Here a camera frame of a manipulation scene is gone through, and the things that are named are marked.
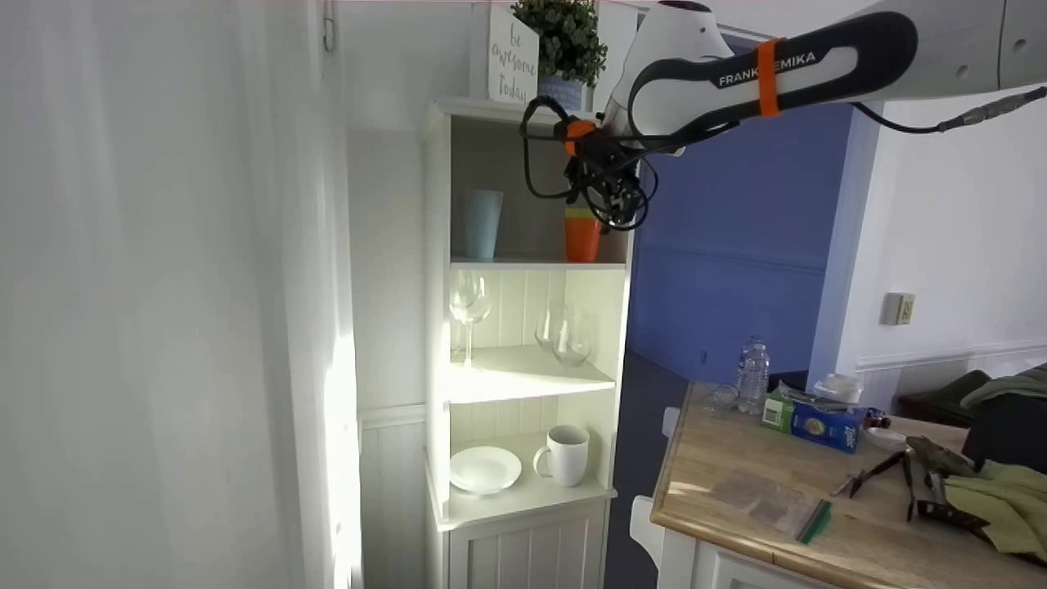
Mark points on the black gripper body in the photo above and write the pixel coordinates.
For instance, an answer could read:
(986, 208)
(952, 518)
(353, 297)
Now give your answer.
(608, 173)

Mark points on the orange plastic cup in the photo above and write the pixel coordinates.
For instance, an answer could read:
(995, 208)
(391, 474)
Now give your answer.
(583, 244)

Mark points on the light blue plastic cup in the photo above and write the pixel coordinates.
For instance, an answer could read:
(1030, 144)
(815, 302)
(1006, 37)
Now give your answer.
(477, 224)

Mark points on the short clear wine glass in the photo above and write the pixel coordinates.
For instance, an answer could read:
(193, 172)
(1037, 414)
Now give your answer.
(567, 342)

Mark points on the green potted plant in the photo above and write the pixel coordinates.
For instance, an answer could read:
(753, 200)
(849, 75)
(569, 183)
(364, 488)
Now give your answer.
(561, 37)

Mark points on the white lettered sign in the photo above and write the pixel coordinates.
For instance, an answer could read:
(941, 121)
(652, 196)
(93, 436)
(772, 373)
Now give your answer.
(512, 56)

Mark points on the tall clear wine glass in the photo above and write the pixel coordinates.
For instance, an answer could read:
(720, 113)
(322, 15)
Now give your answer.
(470, 302)

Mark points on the clear water bottle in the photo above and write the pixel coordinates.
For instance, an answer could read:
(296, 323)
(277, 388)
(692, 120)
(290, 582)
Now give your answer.
(753, 379)

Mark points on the small green box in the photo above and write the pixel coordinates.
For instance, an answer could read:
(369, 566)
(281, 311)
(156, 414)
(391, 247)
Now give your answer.
(777, 414)

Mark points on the white ceramic mug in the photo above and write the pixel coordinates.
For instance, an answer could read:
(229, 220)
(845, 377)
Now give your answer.
(565, 453)

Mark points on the clear plastic bag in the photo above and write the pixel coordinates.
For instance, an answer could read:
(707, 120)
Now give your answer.
(839, 388)

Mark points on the white ceramic plate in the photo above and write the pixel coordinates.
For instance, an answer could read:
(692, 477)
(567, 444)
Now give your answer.
(484, 468)

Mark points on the blue cardboard box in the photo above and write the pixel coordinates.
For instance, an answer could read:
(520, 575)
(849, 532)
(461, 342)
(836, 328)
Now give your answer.
(828, 425)

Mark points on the clear plastic sheet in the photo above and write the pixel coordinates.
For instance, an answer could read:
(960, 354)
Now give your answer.
(763, 501)

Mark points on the metal door hinge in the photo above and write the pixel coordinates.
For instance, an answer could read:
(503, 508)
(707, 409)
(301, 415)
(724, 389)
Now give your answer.
(327, 24)

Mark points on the white open shelf cabinet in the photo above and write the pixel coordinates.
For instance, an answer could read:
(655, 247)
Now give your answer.
(523, 534)

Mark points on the green pen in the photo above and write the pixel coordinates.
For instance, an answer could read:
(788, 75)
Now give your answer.
(815, 520)

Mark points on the black folded tripod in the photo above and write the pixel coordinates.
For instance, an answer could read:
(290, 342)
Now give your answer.
(924, 477)

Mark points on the black bag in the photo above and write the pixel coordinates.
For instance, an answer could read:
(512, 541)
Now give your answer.
(1007, 431)

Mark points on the olive green cloth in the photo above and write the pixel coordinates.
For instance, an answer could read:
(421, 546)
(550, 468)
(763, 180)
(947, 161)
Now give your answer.
(1007, 508)

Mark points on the wall outlet plate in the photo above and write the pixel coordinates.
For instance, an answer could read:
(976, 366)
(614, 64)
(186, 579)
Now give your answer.
(896, 309)

